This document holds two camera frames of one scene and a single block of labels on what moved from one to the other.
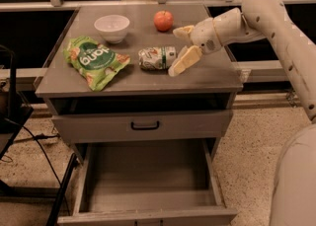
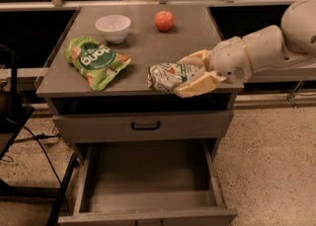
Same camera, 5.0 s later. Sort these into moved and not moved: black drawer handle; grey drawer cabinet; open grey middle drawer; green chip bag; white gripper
Moved: white gripper
Not moved: black drawer handle; grey drawer cabinet; green chip bag; open grey middle drawer
